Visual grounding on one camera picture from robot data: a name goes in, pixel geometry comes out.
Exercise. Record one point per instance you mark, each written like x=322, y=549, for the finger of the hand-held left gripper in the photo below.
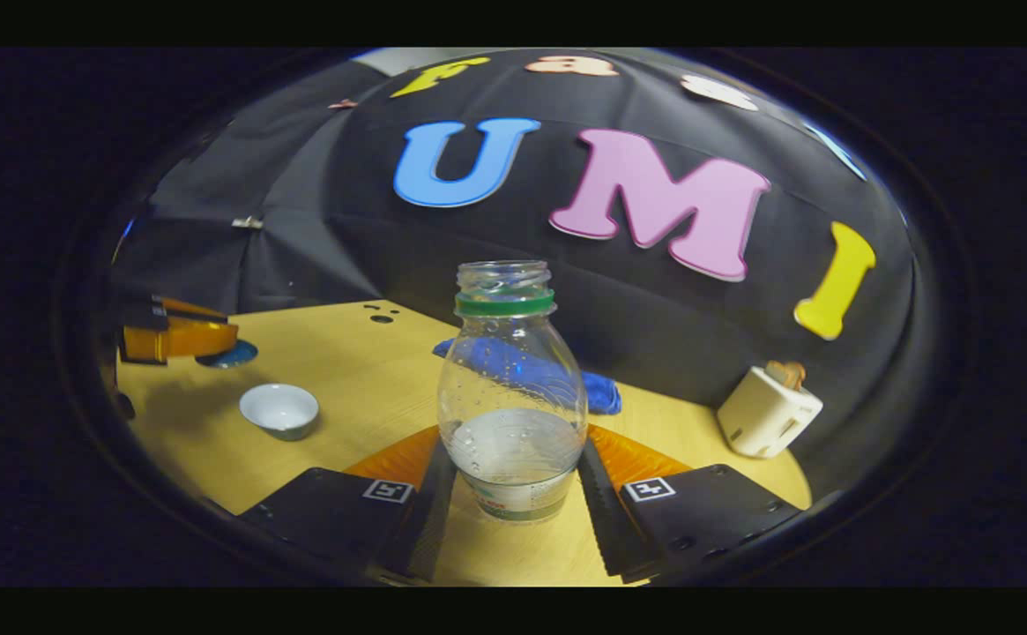
x=187, y=339
x=187, y=310

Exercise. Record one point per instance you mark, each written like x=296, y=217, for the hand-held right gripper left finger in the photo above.
x=429, y=520

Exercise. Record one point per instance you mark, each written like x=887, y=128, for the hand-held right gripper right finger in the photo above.
x=601, y=520

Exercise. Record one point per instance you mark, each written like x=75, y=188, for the clear plastic water bottle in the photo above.
x=513, y=397

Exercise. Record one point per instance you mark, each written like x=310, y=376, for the white cloth clip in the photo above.
x=247, y=222

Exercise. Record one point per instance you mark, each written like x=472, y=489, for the blue towel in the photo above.
x=601, y=392

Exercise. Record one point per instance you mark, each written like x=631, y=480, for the black backdrop cloth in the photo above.
x=654, y=335

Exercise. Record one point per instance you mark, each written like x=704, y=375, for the white toaster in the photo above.
x=764, y=414

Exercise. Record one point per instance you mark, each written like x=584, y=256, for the toasted bread slice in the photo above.
x=786, y=374

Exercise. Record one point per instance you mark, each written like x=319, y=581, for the orange cloth clip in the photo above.
x=344, y=103

